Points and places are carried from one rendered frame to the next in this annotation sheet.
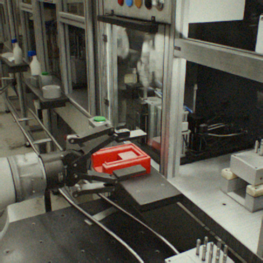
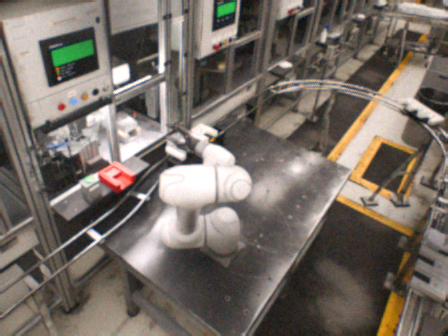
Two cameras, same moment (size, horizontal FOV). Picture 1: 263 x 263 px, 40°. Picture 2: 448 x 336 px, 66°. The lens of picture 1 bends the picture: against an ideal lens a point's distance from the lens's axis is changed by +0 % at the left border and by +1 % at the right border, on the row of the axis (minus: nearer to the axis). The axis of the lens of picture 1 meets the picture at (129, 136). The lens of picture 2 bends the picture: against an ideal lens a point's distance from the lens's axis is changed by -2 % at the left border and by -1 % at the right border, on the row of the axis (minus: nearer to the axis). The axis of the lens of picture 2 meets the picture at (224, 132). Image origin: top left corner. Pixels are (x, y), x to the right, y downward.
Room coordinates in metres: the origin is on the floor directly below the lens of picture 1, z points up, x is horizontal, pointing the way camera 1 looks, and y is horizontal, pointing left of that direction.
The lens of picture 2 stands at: (1.28, 1.49, 2.27)
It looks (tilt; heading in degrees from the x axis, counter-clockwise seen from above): 35 degrees down; 239
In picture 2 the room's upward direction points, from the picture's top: 6 degrees clockwise
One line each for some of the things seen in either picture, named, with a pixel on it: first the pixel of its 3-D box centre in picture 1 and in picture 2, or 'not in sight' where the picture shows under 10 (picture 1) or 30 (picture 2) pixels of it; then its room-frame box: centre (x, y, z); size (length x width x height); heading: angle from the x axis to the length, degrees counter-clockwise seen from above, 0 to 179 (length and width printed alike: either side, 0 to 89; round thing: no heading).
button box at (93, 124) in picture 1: (102, 134); (89, 187); (1.20, 0.10, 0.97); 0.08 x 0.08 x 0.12; 27
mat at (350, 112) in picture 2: not in sight; (379, 71); (-3.57, -1.86, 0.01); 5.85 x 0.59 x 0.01; 27
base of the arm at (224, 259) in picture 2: not in sight; (225, 242); (0.61, 0.50, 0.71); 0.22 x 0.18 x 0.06; 27
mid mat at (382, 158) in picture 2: not in sight; (388, 165); (-1.71, -0.08, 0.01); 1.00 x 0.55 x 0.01; 27
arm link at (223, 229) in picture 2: not in sight; (222, 228); (0.64, 0.51, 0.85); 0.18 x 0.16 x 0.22; 159
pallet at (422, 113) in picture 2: not in sight; (418, 113); (-1.44, 0.11, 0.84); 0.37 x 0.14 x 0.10; 85
